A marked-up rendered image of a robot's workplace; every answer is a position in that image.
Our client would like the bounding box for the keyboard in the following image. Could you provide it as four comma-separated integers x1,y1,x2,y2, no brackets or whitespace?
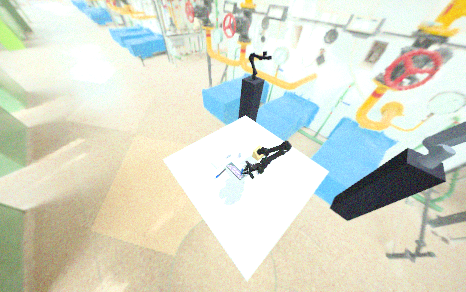
226,162,245,180

